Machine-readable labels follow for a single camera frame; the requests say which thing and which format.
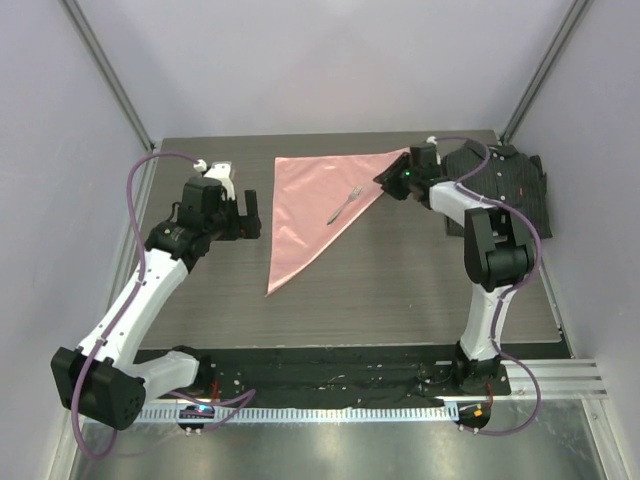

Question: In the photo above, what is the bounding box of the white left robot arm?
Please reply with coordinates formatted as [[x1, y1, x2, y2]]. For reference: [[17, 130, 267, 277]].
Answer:
[[51, 177, 261, 431]]

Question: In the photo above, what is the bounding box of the pink satin napkin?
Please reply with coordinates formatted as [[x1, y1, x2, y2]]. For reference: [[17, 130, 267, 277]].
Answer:
[[266, 149, 408, 296]]

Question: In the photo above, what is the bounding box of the dark striped folded shirt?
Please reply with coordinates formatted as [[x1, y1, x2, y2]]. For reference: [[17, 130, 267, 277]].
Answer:
[[442, 141, 552, 239]]

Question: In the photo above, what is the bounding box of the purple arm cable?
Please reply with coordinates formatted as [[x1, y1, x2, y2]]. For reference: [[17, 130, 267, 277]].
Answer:
[[427, 134, 544, 435], [70, 152, 257, 460]]

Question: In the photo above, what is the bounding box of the right aluminium frame post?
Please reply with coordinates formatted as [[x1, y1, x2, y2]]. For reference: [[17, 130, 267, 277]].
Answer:
[[498, 0, 593, 144]]

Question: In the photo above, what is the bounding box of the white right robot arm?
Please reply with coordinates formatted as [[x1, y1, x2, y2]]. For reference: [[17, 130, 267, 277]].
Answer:
[[374, 137, 541, 395]]

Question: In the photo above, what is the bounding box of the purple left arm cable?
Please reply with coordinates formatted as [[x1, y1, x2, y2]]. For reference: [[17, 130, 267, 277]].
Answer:
[[70, 152, 257, 460]]

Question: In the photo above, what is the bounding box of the aluminium frame post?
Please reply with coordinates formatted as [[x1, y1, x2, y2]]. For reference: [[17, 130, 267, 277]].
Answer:
[[498, 0, 593, 144], [58, 0, 160, 154]]

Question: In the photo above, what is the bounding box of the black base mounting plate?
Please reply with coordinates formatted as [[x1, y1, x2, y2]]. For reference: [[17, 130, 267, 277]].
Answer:
[[201, 345, 511, 410]]

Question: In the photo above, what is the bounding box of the silver metal fork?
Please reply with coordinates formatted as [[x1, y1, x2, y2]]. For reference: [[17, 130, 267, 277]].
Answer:
[[326, 186, 363, 225]]

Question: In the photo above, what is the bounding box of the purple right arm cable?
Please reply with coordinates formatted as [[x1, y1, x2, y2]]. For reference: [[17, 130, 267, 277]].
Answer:
[[427, 134, 544, 435]]

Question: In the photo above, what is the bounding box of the left aluminium frame post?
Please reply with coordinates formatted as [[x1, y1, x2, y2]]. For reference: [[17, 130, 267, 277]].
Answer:
[[58, 0, 160, 154]]

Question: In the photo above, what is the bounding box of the white slotted cable duct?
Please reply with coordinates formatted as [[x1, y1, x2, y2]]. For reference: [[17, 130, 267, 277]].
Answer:
[[135, 402, 459, 424]]

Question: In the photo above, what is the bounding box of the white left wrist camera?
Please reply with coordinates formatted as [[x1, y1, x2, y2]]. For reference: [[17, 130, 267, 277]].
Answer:
[[193, 159, 236, 200]]

